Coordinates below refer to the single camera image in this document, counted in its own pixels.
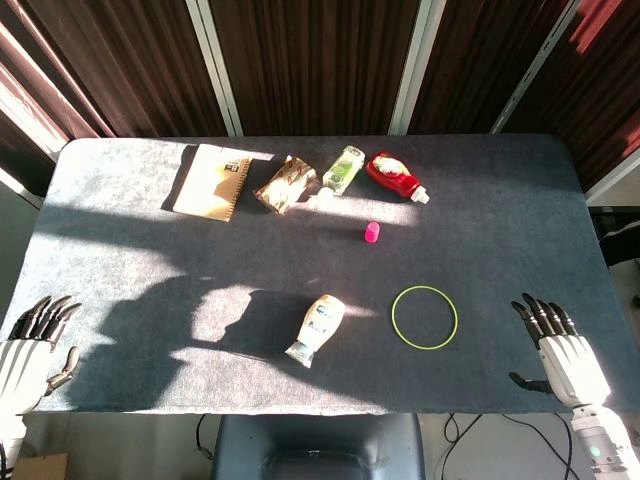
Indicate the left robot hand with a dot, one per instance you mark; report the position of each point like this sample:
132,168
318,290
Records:
20,362

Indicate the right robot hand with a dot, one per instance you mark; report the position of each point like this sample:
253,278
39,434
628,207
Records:
575,365

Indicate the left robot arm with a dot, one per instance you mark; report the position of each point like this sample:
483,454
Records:
10,440

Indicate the brown cardboard box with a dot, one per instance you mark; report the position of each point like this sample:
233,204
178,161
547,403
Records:
42,467

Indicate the black equipment beside table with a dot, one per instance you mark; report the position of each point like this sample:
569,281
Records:
622,245

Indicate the dark grey felt table cloth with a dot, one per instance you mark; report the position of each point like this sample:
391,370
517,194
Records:
150,240

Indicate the small pink cap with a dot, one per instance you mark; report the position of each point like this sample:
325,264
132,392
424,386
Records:
373,234

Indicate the white mayonnaise squeeze bottle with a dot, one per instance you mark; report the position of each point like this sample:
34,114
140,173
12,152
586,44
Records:
317,325

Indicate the kraft spiral notebook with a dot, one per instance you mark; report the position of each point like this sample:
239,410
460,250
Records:
212,185

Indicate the red ketchup squeeze bottle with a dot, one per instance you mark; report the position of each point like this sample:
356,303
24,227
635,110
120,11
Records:
392,175

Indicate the dark blue chair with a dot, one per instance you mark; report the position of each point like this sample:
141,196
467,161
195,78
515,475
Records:
320,445

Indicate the dark brown curtain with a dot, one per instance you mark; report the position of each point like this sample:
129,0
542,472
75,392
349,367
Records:
590,75
320,65
480,65
125,65

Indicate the clear green liquid bottle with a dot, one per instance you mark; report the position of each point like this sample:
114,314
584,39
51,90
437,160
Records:
342,170

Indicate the brown snack packet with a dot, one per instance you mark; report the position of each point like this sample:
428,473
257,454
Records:
285,187

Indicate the white frame post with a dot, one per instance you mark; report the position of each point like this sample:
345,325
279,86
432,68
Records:
412,70
215,70
535,75

